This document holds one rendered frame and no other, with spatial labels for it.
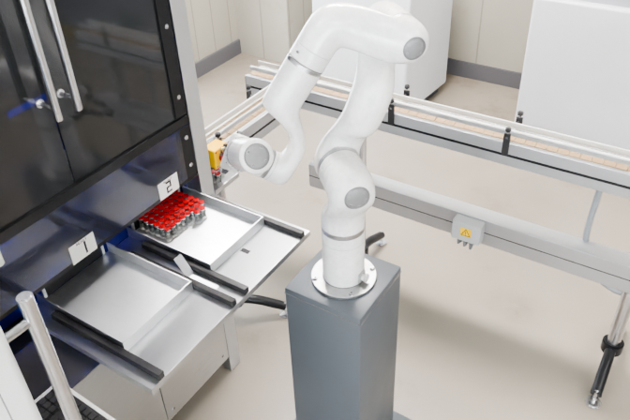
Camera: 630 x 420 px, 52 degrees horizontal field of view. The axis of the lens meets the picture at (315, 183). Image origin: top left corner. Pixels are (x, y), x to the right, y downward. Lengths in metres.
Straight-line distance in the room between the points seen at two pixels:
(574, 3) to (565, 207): 1.08
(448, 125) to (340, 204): 1.00
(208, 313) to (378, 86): 0.76
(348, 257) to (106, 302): 0.68
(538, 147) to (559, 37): 1.48
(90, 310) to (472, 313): 1.75
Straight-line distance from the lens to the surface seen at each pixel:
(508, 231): 2.65
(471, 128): 2.49
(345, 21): 1.45
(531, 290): 3.21
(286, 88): 1.47
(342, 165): 1.60
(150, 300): 1.88
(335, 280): 1.84
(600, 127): 3.98
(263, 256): 1.96
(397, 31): 1.43
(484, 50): 4.94
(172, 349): 1.75
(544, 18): 3.81
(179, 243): 2.05
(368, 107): 1.55
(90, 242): 1.91
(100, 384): 2.20
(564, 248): 2.62
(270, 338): 2.91
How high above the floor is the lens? 2.16
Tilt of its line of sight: 35 degrees down
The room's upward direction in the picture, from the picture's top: 2 degrees counter-clockwise
